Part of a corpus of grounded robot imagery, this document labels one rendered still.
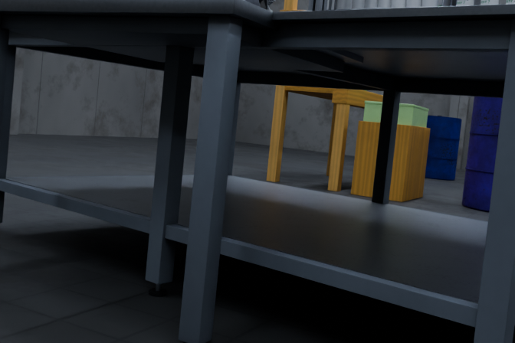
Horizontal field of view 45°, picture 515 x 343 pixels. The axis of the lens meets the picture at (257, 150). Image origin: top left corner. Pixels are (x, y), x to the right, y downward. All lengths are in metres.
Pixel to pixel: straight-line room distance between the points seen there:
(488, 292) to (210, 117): 0.71
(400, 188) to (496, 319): 3.89
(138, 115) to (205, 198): 9.96
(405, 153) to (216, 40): 3.83
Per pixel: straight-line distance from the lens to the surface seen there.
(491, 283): 1.36
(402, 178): 5.20
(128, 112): 11.19
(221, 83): 1.46
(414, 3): 2.12
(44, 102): 9.81
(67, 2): 1.77
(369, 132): 5.28
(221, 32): 1.48
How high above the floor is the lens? 0.56
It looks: 3 degrees down
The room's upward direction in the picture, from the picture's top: 6 degrees clockwise
